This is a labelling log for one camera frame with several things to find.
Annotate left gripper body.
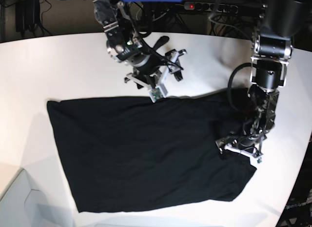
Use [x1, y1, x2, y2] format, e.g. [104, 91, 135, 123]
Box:
[234, 133, 267, 154]

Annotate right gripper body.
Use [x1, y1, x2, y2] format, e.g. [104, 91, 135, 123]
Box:
[133, 55, 167, 79]

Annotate black t-shirt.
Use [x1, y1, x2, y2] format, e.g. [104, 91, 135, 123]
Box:
[47, 91, 256, 213]

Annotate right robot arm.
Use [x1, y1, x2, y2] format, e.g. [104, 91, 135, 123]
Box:
[92, 0, 186, 91]

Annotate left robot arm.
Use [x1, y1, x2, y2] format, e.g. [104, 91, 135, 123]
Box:
[215, 0, 312, 161]

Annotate black power strip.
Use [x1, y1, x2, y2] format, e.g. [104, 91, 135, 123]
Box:
[184, 1, 239, 15]

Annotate black box on floor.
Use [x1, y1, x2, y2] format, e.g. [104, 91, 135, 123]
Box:
[15, 0, 40, 33]

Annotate grey plastic bin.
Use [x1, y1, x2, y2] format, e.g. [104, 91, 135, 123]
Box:
[0, 169, 75, 227]

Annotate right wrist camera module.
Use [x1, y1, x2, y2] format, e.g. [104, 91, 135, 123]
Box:
[148, 84, 168, 103]

